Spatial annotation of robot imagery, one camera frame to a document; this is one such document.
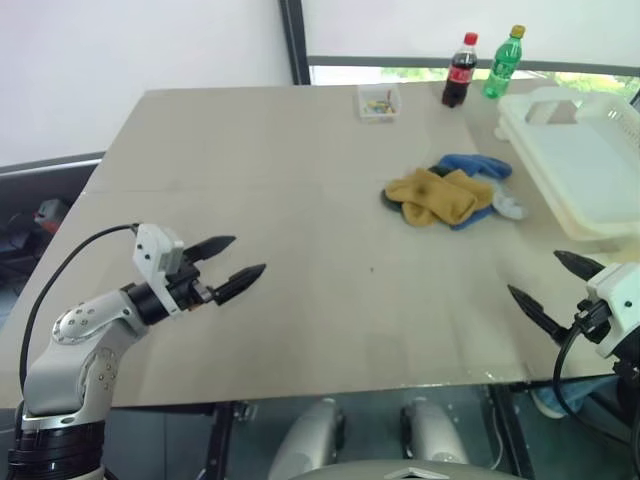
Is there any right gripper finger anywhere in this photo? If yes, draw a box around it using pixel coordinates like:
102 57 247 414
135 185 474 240
553 249 609 288
506 283 570 347

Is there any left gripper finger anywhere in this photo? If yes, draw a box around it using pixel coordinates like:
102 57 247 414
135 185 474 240
183 235 238 263
213 263 267 307

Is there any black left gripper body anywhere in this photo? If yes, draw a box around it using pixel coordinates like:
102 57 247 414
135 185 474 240
166 258 217 312

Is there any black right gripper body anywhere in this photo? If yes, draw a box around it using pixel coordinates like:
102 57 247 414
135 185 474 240
569 296 614 344

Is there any mustard yellow sock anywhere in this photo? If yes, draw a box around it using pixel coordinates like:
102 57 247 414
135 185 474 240
384 167 496 228

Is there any white plastic basket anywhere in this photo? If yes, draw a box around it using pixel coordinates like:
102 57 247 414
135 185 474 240
494 86 640 242

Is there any small clear plastic container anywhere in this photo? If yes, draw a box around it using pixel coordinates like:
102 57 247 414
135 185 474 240
356 83 404 120

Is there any blue shoe cover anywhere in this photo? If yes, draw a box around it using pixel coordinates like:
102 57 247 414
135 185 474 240
531 375 619 420

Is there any light grey cloth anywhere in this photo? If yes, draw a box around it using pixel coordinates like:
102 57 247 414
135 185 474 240
491 183 527 221

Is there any blue sock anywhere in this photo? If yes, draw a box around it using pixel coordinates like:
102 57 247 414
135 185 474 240
433 153 514 232

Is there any silver rounded robot leg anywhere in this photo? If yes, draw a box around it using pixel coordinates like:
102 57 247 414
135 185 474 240
399 396 472 474
268 397 347 480

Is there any dark green sock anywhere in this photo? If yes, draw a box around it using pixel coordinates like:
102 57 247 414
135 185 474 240
381 187 407 215

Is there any dark grey ledge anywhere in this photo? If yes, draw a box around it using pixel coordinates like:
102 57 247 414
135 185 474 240
0 151 107 199

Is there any grey robot torso edge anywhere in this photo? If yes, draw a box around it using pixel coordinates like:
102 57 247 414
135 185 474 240
303 459 522 480

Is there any green bottle yellow cap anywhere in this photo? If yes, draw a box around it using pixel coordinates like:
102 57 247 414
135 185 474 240
481 24 528 100

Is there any cola bottle red cap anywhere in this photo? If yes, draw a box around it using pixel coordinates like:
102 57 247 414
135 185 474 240
440 31 480 109

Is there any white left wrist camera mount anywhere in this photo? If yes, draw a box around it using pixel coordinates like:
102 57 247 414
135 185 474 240
131 223 187 318

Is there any black table frame leg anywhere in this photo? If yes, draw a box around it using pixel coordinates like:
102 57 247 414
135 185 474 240
197 401 251 480
486 383 532 480

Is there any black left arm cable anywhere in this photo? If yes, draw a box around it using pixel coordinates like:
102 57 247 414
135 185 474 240
18 223 142 389

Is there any dark window frame post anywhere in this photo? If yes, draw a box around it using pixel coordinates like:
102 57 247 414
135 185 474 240
278 0 312 87

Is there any dark window frame rail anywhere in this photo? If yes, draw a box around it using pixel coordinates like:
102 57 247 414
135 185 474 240
306 54 640 77

